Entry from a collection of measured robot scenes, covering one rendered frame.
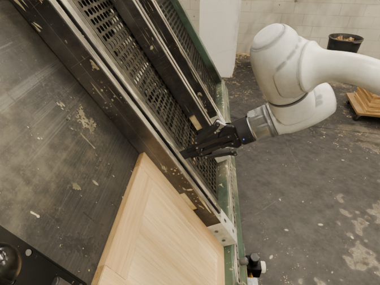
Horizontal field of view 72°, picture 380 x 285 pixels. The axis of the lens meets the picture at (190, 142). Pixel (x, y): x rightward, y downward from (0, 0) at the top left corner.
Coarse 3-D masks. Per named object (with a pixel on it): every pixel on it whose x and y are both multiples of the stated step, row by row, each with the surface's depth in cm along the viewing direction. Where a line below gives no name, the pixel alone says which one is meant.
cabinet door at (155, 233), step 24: (144, 168) 67; (144, 192) 63; (168, 192) 73; (120, 216) 53; (144, 216) 60; (168, 216) 69; (192, 216) 81; (120, 240) 50; (144, 240) 57; (168, 240) 65; (192, 240) 76; (216, 240) 90; (120, 264) 48; (144, 264) 54; (168, 264) 61; (192, 264) 71; (216, 264) 83
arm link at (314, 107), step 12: (324, 84) 62; (312, 96) 60; (324, 96) 61; (276, 108) 62; (288, 108) 60; (300, 108) 60; (312, 108) 61; (324, 108) 61; (276, 120) 65; (288, 120) 63; (300, 120) 63; (312, 120) 63; (288, 132) 67
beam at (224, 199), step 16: (224, 160) 131; (224, 176) 122; (224, 192) 114; (224, 208) 107; (240, 224) 111; (240, 240) 103; (224, 256) 91; (240, 256) 96; (224, 272) 86; (240, 272) 90
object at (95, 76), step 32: (32, 0) 50; (64, 0) 55; (64, 32) 54; (64, 64) 58; (96, 64) 57; (96, 96) 62; (128, 96) 63; (128, 128) 66; (160, 128) 72; (160, 160) 72; (192, 192) 78; (224, 224) 88
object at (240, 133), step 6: (234, 120) 72; (240, 120) 70; (246, 120) 70; (228, 126) 71; (234, 126) 70; (240, 126) 70; (246, 126) 69; (222, 132) 72; (228, 132) 72; (234, 132) 72; (240, 132) 69; (246, 132) 69; (234, 138) 73; (240, 138) 70; (246, 138) 70; (252, 138) 70; (234, 144) 74; (240, 144) 74; (246, 144) 72
